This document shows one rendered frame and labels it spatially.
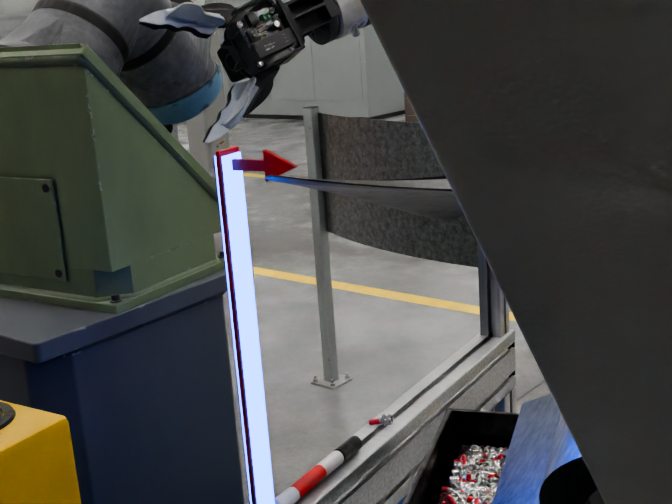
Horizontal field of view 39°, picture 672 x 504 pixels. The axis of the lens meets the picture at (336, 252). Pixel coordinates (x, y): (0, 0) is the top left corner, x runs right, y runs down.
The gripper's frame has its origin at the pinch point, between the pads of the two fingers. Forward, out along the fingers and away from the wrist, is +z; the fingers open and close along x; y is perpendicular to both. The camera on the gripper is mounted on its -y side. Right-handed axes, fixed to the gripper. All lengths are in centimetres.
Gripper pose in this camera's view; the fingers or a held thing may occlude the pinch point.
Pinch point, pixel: (168, 85)
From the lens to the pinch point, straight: 108.6
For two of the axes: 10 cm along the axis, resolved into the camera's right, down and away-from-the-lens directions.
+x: 4.6, 8.8, 1.0
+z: -8.1, 4.7, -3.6
